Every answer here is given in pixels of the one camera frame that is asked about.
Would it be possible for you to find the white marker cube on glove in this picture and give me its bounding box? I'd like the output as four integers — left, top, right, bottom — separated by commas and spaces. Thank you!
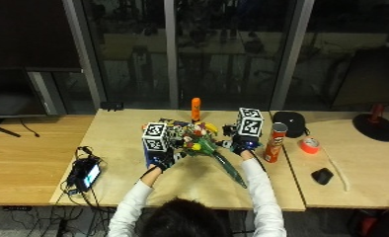
235, 107, 265, 138
141, 121, 170, 153

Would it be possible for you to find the white marker cube on right glove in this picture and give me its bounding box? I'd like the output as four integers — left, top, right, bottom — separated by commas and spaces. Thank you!
235, 107, 265, 138

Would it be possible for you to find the black cable bundle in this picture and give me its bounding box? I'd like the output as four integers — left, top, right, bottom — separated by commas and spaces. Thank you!
9, 145, 117, 237

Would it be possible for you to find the thin black cable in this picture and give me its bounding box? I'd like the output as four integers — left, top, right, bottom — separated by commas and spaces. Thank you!
18, 118, 42, 138

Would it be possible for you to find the black power strip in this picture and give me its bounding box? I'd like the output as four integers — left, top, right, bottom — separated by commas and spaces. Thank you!
1, 204, 33, 212

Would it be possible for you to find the orange bottle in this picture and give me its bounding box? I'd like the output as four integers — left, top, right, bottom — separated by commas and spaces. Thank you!
190, 97, 202, 123

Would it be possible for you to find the black phone with lit screen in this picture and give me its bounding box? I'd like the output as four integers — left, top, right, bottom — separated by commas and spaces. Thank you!
66, 156, 103, 194

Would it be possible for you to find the person's left hand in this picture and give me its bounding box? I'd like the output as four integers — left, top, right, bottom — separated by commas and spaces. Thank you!
146, 145, 189, 173

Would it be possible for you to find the colourful flower bouquet green wrap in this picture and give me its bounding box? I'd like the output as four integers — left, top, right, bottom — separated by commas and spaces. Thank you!
158, 118, 249, 190

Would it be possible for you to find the red and black chair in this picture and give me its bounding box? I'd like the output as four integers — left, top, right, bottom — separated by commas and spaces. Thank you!
345, 202, 389, 237

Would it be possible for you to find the orange tape roll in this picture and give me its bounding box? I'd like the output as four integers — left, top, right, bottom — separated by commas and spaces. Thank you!
298, 135, 322, 155

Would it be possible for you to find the person's right hand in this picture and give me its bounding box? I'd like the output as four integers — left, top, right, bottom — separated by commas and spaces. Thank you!
221, 123, 262, 156

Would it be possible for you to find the white marker cube on left glove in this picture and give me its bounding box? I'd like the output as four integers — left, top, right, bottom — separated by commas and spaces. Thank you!
141, 121, 170, 153

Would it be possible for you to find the black monitor with stand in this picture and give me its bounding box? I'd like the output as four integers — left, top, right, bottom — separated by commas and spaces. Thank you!
0, 66, 49, 138

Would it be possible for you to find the red crisps can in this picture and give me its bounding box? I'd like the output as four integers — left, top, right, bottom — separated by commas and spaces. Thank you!
262, 121, 289, 164

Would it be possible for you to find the small black clamp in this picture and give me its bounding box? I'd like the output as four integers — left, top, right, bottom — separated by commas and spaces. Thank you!
98, 101, 125, 112

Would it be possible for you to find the dark screen panel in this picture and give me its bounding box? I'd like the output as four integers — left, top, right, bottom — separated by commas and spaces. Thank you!
331, 48, 389, 112

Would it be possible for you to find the black pouch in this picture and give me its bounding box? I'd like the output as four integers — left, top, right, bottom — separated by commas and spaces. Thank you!
270, 111, 310, 139

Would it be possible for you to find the black lamp base red pole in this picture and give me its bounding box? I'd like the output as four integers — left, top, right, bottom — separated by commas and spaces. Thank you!
350, 103, 389, 143

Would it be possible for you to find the black computer mouse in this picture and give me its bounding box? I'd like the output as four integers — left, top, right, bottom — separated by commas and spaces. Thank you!
310, 167, 335, 187

